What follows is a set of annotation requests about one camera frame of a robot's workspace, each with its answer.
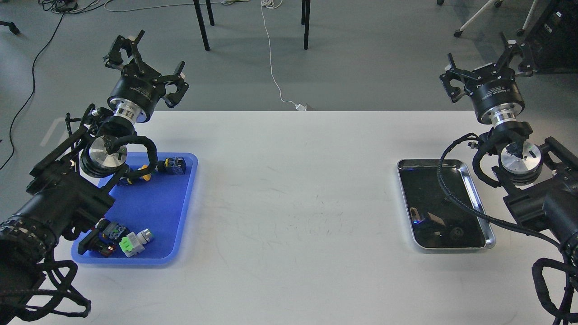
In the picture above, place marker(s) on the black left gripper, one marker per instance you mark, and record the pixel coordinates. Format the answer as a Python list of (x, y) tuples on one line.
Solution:
[(140, 87)]

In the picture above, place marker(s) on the silver green selector switch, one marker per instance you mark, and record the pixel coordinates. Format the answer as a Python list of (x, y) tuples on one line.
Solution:
[(134, 243)]

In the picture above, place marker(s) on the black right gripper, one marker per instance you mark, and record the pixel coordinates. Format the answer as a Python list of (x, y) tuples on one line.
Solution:
[(496, 97)]

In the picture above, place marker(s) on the red emergency stop button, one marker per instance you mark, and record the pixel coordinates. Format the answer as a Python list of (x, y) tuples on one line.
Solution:
[(103, 237)]

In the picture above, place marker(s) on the green push button switch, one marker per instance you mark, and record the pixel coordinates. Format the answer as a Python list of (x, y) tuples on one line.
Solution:
[(172, 166)]

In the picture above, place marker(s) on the silver metal tray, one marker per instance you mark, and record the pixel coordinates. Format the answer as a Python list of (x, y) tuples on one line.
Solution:
[(437, 224)]

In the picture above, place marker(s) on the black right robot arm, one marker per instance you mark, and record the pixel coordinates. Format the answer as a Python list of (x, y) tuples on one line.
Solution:
[(540, 180)]

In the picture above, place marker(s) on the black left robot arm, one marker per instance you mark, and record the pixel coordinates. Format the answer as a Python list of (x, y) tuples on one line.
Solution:
[(71, 191)]

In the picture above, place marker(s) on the black equipment case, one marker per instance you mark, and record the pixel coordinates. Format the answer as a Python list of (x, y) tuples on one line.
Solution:
[(554, 38)]

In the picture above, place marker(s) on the blue plastic tray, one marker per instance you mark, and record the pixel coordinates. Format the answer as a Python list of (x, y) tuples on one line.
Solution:
[(160, 205)]

